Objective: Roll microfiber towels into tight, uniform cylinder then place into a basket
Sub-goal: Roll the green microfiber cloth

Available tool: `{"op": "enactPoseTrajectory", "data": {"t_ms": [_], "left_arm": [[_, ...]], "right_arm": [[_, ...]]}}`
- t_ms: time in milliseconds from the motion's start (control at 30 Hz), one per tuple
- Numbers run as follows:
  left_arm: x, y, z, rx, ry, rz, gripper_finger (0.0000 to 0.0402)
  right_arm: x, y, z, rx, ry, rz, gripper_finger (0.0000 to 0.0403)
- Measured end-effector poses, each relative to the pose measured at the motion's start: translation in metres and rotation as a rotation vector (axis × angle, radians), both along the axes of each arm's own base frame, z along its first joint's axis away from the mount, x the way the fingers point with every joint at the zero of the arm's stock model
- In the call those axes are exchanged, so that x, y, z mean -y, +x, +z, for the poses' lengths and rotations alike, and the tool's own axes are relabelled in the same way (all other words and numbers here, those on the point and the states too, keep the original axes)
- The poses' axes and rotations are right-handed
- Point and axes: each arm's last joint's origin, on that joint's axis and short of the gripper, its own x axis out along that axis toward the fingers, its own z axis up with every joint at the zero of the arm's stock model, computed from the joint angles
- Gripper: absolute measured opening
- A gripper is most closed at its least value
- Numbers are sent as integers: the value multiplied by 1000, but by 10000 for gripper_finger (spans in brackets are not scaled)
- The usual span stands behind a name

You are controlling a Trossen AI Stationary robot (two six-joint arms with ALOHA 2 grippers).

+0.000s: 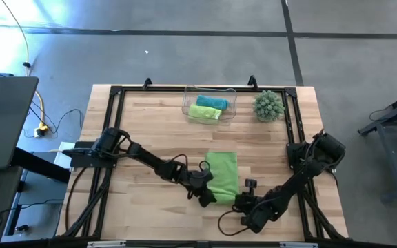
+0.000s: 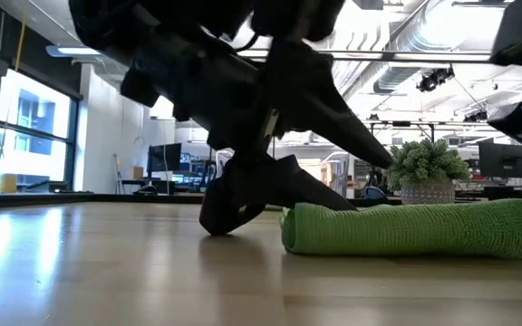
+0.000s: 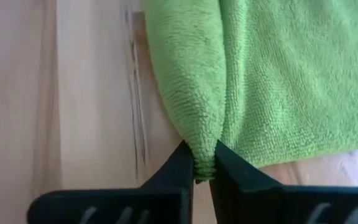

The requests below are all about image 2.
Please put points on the green microfiber towel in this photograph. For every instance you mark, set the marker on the green microfiber towel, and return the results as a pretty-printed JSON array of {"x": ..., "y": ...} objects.
[{"x": 415, "y": 226}]

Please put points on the black aluminium table frame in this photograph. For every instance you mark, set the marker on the black aluminium table frame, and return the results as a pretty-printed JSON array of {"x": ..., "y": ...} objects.
[{"x": 84, "y": 198}]

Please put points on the linear ceiling light fixture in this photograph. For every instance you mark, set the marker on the linear ceiling light fixture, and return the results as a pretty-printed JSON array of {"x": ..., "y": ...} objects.
[{"x": 379, "y": 55}]

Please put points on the black ceiling spotlight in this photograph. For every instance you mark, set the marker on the black ceiling spotlight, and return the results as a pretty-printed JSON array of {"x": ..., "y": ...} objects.
[{"x": 433, "y": 79}]

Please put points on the yellow container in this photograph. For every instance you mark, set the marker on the yellow container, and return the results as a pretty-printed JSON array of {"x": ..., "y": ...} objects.
[{"x": 8, "y": 183}]

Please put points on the large glass window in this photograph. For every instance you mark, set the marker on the large glass window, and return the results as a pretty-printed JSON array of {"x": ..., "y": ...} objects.
[{"x": 34, "y": 136}]

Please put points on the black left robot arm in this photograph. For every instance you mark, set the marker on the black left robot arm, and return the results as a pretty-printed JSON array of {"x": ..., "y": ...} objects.
[{"x": 120, "y": 27}]

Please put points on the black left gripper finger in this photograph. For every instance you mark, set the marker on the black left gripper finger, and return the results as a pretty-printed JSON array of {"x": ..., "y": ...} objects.
[
  {"x": 324, "y": 108},
  {"x": 261, "y": 190}
]

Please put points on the artificial plant in grey pot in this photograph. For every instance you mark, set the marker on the artificial plant in grey pot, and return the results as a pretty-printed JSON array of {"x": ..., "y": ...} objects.
[{"x": 426, "y": 172}]

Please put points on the black computer monitor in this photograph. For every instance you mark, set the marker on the black computer monitor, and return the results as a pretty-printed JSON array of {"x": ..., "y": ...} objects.
[
  {"x": 505, "y": 160},
  {"x": 164, "y": 157}
]

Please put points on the black metal rig frame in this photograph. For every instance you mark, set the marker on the black metal rig frame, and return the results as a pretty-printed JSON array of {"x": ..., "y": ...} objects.
[{"x": 401, "y": 123}]

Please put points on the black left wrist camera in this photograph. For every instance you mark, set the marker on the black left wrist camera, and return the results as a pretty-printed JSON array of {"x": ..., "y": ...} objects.
[{"x": 297, "y": 18}]

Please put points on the cardboard box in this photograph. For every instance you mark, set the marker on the cardboard box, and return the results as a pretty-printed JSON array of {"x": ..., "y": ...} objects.
[{"x": 138, "y": 173}]

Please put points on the blue office chair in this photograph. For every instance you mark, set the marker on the blue office chair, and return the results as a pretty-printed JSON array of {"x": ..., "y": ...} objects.
[{"x": 374, "y": 194}]

